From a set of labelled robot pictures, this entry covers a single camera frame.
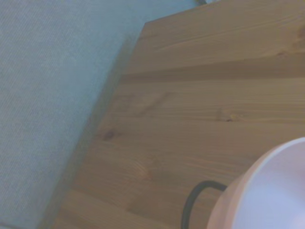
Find pink plastic bowl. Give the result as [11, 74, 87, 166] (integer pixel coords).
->
[206, 137, 305, 229]

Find black wire dish rack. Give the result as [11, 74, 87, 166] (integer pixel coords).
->
[180, 180, 227, 229]

